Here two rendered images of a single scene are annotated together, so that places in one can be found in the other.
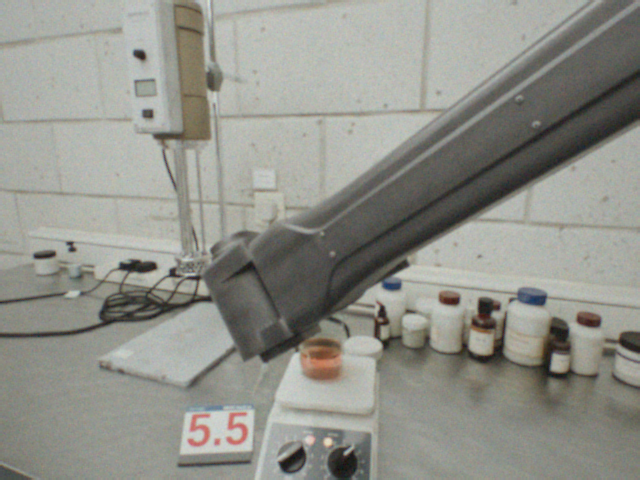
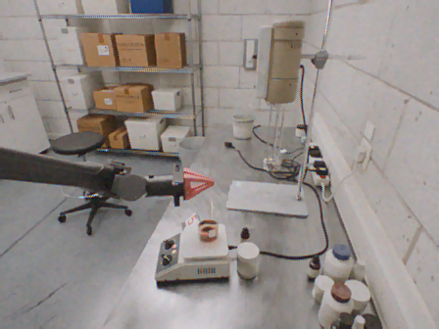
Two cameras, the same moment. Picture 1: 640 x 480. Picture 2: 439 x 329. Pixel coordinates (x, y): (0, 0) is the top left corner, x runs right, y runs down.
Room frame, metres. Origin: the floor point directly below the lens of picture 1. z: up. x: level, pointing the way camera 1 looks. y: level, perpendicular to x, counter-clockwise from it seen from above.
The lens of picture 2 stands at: (0.41, -0.55, 1.36)
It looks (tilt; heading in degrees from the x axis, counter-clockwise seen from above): 29 degrees down; 77
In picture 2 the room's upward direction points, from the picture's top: straight up
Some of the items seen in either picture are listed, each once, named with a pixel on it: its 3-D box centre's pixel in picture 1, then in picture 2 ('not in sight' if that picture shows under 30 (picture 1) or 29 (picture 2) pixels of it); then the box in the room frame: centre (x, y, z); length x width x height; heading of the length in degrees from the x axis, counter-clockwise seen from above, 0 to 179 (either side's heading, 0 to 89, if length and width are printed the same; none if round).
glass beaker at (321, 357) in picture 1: (319, 346); (207, 225); (0.49, 0.00, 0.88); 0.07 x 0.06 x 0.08; 143
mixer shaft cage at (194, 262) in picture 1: (188, 208); (274, 135); (0.78, 0.25, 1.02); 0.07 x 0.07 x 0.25
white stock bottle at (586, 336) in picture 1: (584, 342); not in sight; (0.66, -0.46, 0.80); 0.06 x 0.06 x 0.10
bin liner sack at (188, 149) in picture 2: not in sight; (197, 164); (0.68, 1.63, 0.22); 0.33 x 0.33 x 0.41
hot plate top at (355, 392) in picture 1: (329, 379); (205, 240); (0.49, -0.01, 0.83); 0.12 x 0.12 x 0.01; 81
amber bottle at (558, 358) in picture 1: (559, 348); not in sight; (0.65, -0.41, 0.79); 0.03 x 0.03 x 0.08
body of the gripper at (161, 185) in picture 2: not in sight; (166, 185); (0.40, 0.02, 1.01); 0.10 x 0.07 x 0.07; 85
